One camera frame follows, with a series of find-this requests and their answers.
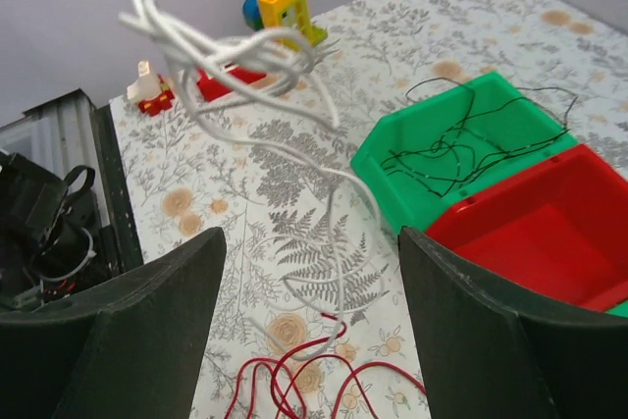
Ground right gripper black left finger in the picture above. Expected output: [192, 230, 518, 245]
[1, 228, 227, 418]

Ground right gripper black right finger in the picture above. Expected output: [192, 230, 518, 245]
[398, 227, 627, 418]

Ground red wires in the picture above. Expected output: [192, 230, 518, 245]
[223, 312, 428, 419]

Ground thin black wire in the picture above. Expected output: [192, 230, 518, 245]
[380, 76, 579, 196]

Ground thin white wire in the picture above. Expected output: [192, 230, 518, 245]
[115, 0, 389, 361]

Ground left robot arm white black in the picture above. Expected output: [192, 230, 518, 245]
[1, 151, 108, 311]

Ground right green plastic bin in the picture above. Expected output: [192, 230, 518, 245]
[606, 301, 628, 318]

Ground green plastic bin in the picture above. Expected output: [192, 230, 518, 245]
[351, 73, 577, 234]
[606, 301, 628, 318]

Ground red plastic bin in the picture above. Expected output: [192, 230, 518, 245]
[426, 144, 627, 312]

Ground floral table mat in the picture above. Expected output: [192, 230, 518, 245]
[111, 0, 627, 418]

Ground left green plastic bin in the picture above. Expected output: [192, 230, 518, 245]
[351, 73, 577, 234]

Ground small white red toy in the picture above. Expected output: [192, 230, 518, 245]
[127, 60, 175, 117]

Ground red white toy brick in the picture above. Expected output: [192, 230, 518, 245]
[195, 63, 268, 102]

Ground stacked colourful toy bricks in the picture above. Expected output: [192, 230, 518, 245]
[242, 0, 328, 47]

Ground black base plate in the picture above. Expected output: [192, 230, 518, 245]
[90, 105, 143, 272]

